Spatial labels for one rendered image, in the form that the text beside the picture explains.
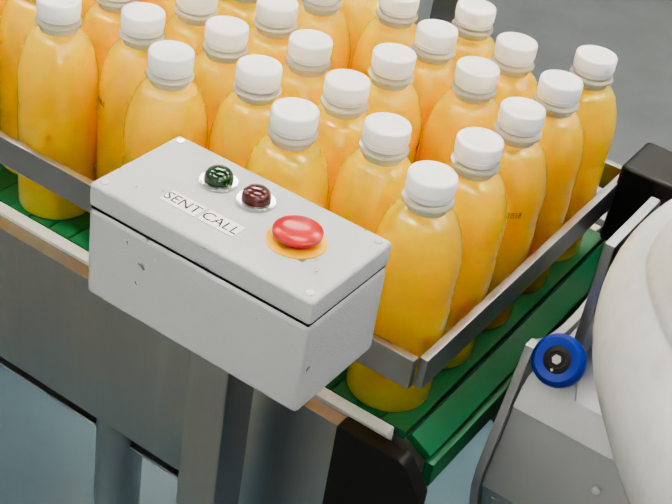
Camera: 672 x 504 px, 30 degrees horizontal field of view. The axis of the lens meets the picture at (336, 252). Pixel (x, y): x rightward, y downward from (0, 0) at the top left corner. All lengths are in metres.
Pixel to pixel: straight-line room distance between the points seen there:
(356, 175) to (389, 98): 0.13
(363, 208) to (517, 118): 0.15
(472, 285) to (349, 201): 0.13
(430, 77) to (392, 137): 0.19
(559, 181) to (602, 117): 0.09
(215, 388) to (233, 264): 0.15
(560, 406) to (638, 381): 0.47
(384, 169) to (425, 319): 0.12
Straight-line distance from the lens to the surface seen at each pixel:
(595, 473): 1.07
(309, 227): 0.87
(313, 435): 1.06
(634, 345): 0.61
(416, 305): 0.98
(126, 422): 1.23
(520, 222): 1.09
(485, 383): 1.12
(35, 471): 2.23
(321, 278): 0.85
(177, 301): 0.91
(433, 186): 0.94
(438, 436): 1.05
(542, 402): 1.07
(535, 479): 1.09
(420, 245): 0.95
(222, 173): 0.92
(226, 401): 0.98
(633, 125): 3.59
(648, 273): 0.63
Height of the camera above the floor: 1.60
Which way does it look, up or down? 35 degrees down
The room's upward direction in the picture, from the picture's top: 10 degrees clockwise
